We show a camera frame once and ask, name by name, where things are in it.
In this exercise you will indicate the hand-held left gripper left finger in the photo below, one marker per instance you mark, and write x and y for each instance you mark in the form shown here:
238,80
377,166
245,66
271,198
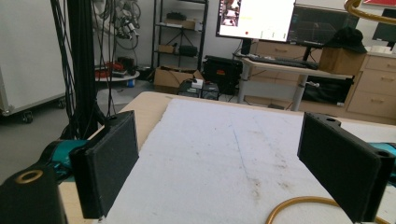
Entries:
106,161

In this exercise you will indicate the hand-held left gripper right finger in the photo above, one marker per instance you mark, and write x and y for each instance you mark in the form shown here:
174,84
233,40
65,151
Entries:
345,165

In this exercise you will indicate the wooden drawer cabinet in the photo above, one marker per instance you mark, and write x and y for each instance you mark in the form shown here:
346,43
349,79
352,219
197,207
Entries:
373,87

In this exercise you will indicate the round white table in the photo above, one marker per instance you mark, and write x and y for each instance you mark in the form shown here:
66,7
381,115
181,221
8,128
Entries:
120,76

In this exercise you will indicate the black metal stand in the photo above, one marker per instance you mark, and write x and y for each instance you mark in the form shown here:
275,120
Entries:
81,65

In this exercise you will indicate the brown cardboard box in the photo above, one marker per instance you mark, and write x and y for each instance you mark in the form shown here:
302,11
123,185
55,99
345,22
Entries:
341,60

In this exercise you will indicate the open cardboard box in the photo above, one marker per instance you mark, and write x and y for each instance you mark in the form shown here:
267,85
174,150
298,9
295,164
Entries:
171,77

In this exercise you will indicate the white standing desk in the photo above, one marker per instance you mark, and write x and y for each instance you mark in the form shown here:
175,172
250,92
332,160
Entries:
280,76

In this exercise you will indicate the white cloth mat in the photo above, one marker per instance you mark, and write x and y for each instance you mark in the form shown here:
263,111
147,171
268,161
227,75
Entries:
218,161

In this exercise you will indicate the black crate with white box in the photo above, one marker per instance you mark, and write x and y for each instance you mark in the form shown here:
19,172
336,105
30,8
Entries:
199,88

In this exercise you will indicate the black keyboard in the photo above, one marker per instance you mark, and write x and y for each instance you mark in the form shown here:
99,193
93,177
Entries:
281,61

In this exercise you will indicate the black hat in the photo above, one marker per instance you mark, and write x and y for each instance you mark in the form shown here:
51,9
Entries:
348,39

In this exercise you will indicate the white wheeled cabinet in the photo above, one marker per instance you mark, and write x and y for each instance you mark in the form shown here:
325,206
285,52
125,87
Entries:
29,56

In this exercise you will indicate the dark computer monitor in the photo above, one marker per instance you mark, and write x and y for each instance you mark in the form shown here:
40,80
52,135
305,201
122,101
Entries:
320,26

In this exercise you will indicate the black monitor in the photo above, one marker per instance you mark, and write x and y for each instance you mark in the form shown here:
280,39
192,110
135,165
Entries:
385,29

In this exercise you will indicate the black equipment case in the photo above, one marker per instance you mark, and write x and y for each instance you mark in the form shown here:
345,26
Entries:
222,73

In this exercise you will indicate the black metal shelf rack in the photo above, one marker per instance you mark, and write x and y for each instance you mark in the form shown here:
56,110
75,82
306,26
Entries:
180,34

